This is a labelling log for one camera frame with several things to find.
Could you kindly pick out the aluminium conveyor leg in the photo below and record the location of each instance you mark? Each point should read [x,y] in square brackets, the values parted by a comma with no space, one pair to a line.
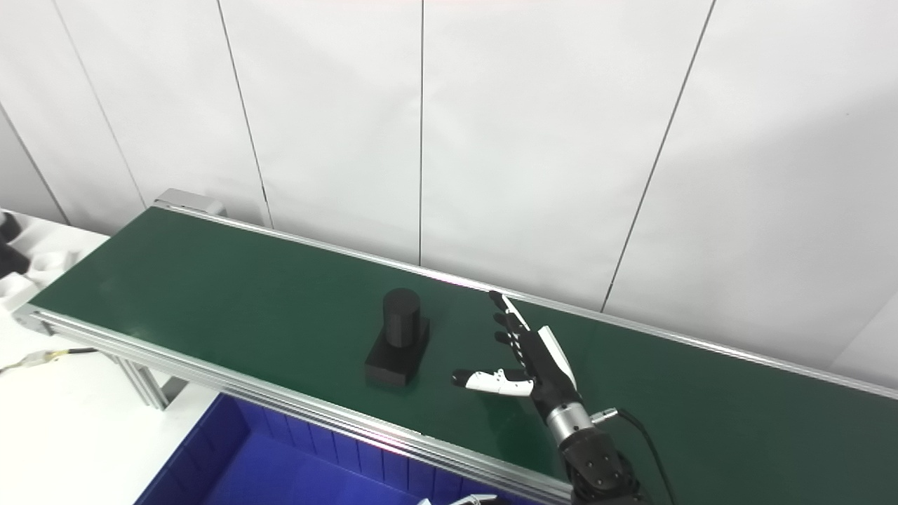
[144,382]

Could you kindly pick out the black part in foam tray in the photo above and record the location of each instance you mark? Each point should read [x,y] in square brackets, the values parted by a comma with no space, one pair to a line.
[8,259]

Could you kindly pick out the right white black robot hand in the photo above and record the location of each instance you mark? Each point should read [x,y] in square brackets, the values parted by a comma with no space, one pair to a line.
[547,372]

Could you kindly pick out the black cylinder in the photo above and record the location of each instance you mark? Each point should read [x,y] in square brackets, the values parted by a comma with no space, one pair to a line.
[396,344]

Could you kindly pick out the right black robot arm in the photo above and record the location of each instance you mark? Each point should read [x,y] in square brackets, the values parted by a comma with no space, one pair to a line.
[596,463]

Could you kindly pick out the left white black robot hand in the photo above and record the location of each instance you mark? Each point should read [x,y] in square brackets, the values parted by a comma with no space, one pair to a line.
[470,500]

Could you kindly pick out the blue plastic bin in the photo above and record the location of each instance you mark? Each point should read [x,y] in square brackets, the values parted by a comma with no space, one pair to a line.
[280,470]

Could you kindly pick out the green conveyor belt aluminium frame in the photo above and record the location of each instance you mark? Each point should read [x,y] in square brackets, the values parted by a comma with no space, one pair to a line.
[280,315]

